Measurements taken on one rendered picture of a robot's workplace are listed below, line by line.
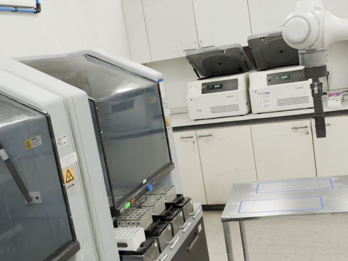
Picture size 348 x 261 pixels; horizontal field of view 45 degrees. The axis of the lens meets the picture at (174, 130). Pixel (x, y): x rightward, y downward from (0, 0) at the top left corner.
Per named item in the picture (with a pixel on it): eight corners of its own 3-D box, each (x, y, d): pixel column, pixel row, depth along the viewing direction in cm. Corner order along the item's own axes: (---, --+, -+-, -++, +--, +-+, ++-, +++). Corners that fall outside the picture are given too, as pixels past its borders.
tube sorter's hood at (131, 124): (10, 218, 174) (-27, 66, 163) (88, 173, 229) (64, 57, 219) (119, 217, 155) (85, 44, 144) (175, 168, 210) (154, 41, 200)
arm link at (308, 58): (327, 45, 138) (329, 63, 139) (299, 49, 142) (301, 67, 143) (327, 46, 130) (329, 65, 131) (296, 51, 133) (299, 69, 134)
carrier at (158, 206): (161, 208, 198) (159, 196, 197) (165, 207, 198) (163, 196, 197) (151, 218, 188) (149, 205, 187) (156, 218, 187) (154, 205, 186)
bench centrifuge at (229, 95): (188, 121, 393) (177, 53, 382) (208, 110, 448) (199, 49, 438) (247, 116, 370) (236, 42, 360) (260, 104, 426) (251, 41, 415)
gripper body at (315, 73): (326, 64, 131) (329, 93, 133) (326, 62, 139) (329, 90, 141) (301, 68, 134) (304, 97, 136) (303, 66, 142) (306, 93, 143)
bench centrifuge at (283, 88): (251, 115, 370) (241, 36, 358) (261, 104, 427) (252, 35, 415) (318, 108, 349) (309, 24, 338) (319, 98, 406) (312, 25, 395)
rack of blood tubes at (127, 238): (70, 252, 170) (67, 238, 169) (84, 241, 179) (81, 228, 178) (135, 254, 159) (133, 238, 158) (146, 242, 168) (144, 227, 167)
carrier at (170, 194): (173, 196, 212) (171, 185, 211) (176, 196, 212) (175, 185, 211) (164, 205, 202) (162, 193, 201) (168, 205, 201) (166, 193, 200)
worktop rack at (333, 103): (341, 106, 338) (340, 99, 337) (328, 108, 343) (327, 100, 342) (344, 101, 364) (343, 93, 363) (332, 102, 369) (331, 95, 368)
